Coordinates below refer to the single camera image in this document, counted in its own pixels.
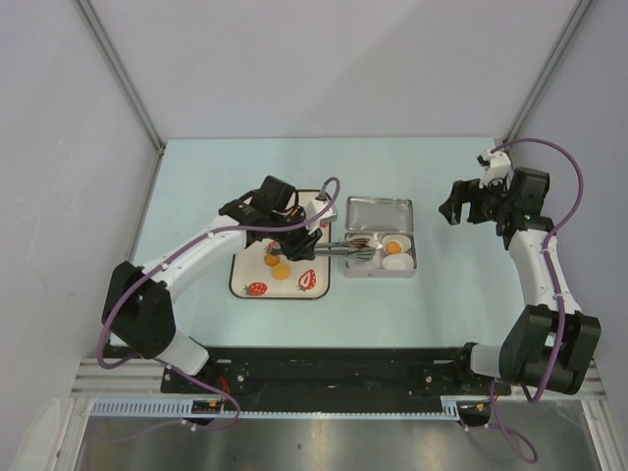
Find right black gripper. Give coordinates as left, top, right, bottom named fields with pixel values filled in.
left=439, top=172, right=513, bottom=226

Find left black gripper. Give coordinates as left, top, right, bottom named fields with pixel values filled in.
left=268, top=207, right=322, bottom=262

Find metal serving tongs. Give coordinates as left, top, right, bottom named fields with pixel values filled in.
left=269, top=240, right=376, bottom=258

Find black round cookie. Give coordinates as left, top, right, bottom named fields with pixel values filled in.
left=350, top=237, right=370, bottom=246

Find orange flower cookie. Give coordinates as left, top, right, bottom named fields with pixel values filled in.
left=387, top=240, right=403, bottom=254

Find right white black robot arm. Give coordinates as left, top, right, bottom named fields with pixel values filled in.
left=439, top=168, right=602, bottom=395

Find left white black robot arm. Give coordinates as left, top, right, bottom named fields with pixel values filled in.
left=98, top=176, right=334, bottom=393

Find orange round cookie on tray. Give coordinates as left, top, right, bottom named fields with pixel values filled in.
left=272, top=262, right=291, bottom=281

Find strawberry pattern white tray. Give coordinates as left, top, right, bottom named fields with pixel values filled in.
left=228, top=188, right=334, bottom=301

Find white paper cup back left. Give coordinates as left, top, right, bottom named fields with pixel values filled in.
left=346, top=234, right=379, bottom=252

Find white paper cup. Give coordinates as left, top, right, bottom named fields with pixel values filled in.
left=382, top=234, right=412, bottom=254
left=382, top=253, right=414, bottom=271
left=346, top=251, right=381, bottom=271
left=346, top=234, right=379, bottom=252

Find white paper cup back right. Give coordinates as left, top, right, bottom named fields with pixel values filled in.
left=382, top=234, right=412, bottom=254

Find silver tin lid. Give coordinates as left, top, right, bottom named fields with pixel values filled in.
left=345, top=196, right=414, bottom=233

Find white paper cup front left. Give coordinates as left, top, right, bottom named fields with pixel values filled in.
left=346, top=251, right=381, bottom=271

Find silver tin box base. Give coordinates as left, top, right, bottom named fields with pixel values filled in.
left=344, top=232, right=418, bottom=279

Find white paper cup front right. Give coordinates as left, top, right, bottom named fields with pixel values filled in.
left=382, top=253, right=414, bottom=271

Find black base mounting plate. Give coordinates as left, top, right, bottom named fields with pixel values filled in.
left=160, top=347, right=491, bottom=413

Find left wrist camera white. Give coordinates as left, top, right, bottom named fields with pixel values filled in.
left=304, top=194, right=338, bottom=234

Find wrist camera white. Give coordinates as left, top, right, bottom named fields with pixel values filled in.
left=477, top=149, right=514, bottom=188
left=304, top=194, right=338, bottom=234

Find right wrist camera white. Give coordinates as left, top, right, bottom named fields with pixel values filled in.
left=477, top=149, right=514, bottom=188

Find white slotted cable duct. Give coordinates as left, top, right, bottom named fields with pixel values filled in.
left=90, top=398, right=459, bottom=421

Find right aluminium frame post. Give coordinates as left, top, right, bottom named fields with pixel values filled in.
left=496, top=0, right=595, bottom=143

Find aluminium frame post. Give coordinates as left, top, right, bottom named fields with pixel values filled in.
left=496, top=0, right=595, bottom=143
left=73, top=0, right=165, bottom=157

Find left aluminium frame post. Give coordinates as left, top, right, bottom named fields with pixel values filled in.
left=73, top=0, right=165, bottom=157

